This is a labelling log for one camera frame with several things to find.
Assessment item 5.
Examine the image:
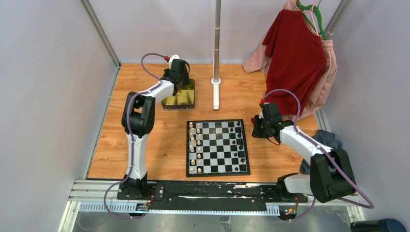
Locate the black white chessboard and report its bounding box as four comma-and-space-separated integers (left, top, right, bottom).
186, 119, 250, 177

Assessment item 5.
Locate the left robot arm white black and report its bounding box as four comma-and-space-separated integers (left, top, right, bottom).
119, 55, 190, 200

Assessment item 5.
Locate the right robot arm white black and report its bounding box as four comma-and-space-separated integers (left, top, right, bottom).
252, 103, 356, 203

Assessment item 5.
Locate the gold metal tin box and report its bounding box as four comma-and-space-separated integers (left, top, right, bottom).
161, 79, 195, 110

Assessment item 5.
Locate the grey blue cloth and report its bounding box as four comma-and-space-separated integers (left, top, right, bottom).
300, 130, 342, 174

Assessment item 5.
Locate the pink garment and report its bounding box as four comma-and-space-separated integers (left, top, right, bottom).
260, 0, 337, 118

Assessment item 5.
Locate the red shirt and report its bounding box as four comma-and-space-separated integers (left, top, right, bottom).
243, 9, 327, 116

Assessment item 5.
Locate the silver vertical pole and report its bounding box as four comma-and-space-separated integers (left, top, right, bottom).
212, 0, 221, 84

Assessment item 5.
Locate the green clothes hanger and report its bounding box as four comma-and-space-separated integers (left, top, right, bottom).
296, 0, 328, 40

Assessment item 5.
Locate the dark blue bottle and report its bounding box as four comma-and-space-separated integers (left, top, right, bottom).
350, 218, 407, 232

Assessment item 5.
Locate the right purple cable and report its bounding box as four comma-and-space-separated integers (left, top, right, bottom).
261, 89, 375, 209

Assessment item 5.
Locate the white pole base bracket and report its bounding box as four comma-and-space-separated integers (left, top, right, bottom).
211, 78, 221, 110

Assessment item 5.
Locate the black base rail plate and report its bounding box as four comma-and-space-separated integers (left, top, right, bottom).
117, 180, 308, 212

